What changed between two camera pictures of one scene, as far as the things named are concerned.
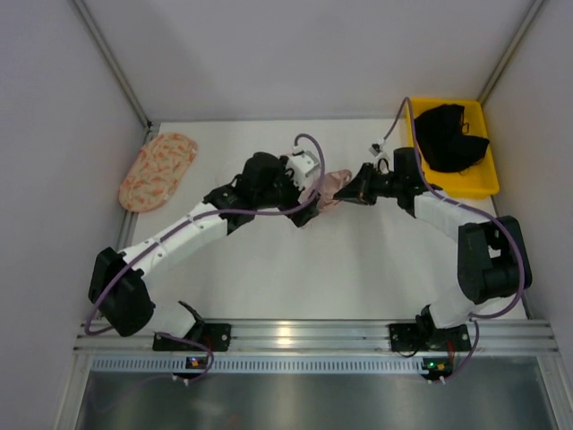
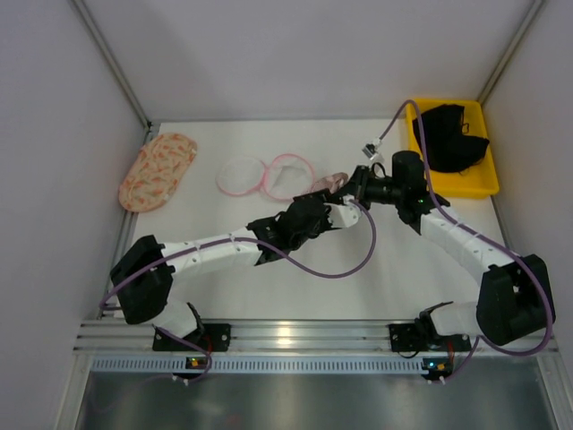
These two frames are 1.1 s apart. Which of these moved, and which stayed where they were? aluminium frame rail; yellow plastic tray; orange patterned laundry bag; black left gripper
Moved: black left gripper
Stayed: yellow plastic tray; orange patterned laundry bag; aluminium frame rail
